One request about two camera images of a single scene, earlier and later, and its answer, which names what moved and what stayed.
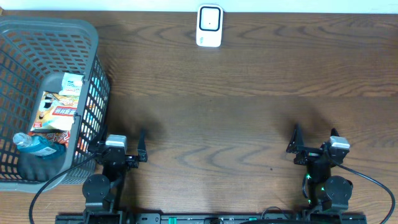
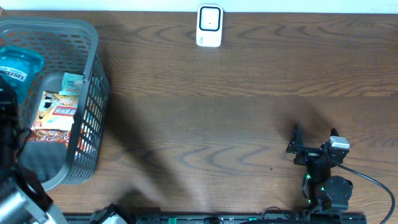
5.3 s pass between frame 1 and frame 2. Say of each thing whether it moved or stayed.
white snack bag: stayed
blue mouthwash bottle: moved
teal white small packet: stayed
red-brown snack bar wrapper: stayed
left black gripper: moved
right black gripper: stayed
